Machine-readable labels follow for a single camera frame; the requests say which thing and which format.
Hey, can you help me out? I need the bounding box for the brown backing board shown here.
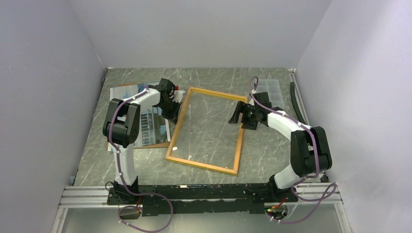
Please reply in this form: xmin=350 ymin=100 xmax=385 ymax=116
xmin=107 ymin=83 xmax=172 ymax=152

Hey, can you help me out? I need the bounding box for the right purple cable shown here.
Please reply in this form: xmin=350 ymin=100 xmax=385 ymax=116
xmin=249 ymin=76 xmax=338 ymax=225

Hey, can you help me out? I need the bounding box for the building photo print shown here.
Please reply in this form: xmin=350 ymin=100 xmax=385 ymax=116
xmin=107 ymin=83 xmax=172 ymax=152

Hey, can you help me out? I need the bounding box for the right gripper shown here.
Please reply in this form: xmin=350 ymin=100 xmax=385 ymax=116
xmin=229 ymin=101 xmax=260 ymax=130

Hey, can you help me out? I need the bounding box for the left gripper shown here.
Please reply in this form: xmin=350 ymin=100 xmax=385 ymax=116
xmin=158 ymin=99 xmax=182 ymax=125

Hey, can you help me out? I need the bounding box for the yellow picture frame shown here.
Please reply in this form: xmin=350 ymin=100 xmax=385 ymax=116
xmin=165 ymin=86 xmax=248 ymax=175

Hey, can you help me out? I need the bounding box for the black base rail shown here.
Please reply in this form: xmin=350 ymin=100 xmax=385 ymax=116
xmin=107 ymin=183 xmax=298 ymax=216

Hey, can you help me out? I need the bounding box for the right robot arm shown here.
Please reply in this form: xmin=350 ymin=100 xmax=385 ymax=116
xmin=229 ymin=92 xmax=332 ymax=201

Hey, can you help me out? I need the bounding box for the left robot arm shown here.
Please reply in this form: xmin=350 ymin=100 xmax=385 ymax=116
xmin=103 ymin=79 xmax=184 ymax=204

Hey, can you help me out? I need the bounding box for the clear plastic organizer box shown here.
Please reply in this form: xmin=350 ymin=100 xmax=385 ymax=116
xmin=257 ymin=79 xmax=285 ymax=109

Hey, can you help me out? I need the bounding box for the aluminium extrusion frame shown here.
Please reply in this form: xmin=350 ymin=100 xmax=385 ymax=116
xmin=52 ymin=183 xmax=352 ymax=233

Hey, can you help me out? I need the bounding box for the clear acrylic sheet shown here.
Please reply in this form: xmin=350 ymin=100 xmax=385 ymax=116
xmin=172 ymin=93 xmax=241 ymax=169

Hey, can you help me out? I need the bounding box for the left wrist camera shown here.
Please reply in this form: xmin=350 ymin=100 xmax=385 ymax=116
xmin=172 ymin=85 xmax=185 ymax=103

